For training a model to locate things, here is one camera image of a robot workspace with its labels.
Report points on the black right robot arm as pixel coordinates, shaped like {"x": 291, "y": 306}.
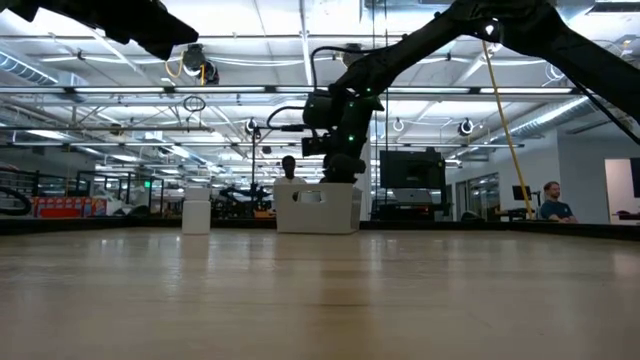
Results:
{"x": 525, "y": 25}

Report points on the white pill bottle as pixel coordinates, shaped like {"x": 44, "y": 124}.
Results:
{"x": 196, "y": 215}

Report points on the long ceiling light strip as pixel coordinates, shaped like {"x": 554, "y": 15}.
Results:
{"x": 430, "y": 90}
{"x": 292, "y": 90}
{"x": 120, "y": 90}
{"x": 525, "y": 90}
{"x": 30, "y": 90}
{"x": 220, "y": 90}

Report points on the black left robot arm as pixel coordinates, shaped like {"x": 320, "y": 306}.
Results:
{"x": 85, "y": 7}

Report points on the small black monitor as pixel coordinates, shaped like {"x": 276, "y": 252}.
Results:
{"x": 521, "y": 193}

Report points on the dark wall screen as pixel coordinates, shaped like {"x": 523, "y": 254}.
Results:
{"x": 635, "y": 177}

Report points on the person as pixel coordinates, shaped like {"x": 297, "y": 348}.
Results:
{"x": 554, "y": 207}
{"x": 289, "y": 167}

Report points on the red cardboard box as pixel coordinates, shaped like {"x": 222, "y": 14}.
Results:
{"x": 75, "y": 207}

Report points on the white plastic basket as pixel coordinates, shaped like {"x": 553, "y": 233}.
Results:
{"x": 330, "y": 215}

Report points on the silver laptop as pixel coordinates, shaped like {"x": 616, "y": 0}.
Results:
{"x": 412, "y": 196}

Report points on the background black robot arm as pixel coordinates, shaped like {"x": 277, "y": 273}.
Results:
{"x": 240, "y": 192}

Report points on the black desk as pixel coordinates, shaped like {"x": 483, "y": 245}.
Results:
{"x": 515, "y": 214}

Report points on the silver ventilation duct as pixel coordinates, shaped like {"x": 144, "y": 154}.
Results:
{"x": 25, "y": 67}
{"x": 540, "y": 121}

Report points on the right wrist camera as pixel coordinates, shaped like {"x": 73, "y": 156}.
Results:
{"x": 315, "y": 145}

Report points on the black metal frame rig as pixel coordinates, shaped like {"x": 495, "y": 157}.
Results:
{"x": 253, "y": 165}
{"x": 120, "y": 173}

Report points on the white square column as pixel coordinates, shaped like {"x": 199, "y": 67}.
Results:
{"x": 366, "y": 200}

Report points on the black office chair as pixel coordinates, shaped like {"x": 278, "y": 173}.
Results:
{"x": 470, "y": 216}

